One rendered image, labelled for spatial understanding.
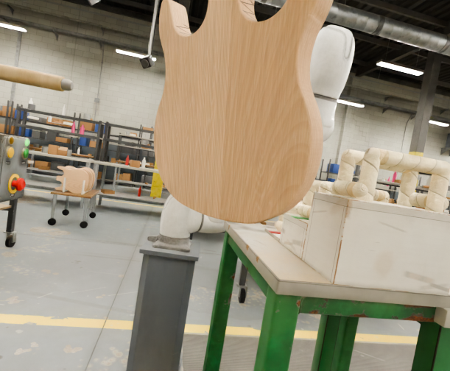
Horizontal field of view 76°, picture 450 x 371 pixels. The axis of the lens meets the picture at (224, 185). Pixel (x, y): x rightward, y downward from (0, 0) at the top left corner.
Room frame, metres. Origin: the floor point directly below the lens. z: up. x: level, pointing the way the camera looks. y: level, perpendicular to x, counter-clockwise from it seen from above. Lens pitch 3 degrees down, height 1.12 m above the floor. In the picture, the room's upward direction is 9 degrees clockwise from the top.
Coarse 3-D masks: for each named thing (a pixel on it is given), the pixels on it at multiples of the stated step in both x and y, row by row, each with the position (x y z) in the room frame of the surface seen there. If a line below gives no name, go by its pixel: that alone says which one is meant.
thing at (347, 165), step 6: (342, 156) 0.67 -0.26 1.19; (348, 156) 0.66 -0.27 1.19; (342, 162) 0.67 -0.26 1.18; (348, 162) 0.66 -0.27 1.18; (354, 162) 0.66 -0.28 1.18; (342, 168) 0.66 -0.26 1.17; (348, 168) 0.66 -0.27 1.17; (342, 174) 0.66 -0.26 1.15; (348, 174) 0.66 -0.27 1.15; (348, 180) 0.66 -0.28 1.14
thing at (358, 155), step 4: (344, 152) 0.67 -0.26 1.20; (348, 152) 0.66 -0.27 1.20; (352, 152) 0.66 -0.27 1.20; (356, 152) 0.66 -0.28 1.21; (360, 152) 0.67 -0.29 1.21; (364, 152) 0.67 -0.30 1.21; (356, 156) 0.66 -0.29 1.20; (360, 156) 0.66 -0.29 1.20; (356, 160) 0.66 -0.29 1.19; (360, 160) 0.66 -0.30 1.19; (356, 164) 0.68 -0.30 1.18; (360, 164) 0.67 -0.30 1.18; (380, 168) 0.68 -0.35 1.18; (384, 168) 0.68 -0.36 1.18; (388, 168) 0.68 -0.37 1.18; (392, 168) 0.68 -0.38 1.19; (396, 168) 0.68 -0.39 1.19; (404, 172) 0.69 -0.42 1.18
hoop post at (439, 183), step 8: (432, 176) 0.62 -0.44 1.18; (440, 176) 0.61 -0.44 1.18; (448, 176) 0.61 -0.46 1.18; (432, 184) 0.62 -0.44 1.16; (440, 184) 0.61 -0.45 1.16; (448, 184) 0.61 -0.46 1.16; (432, 192) 0.62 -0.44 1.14; (440, 192) 0.61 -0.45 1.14; (432, 200) 0.61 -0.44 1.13; (440, 200) 0.61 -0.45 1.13; (432, 208) 0.61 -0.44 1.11; (440, 208) 0.61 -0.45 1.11
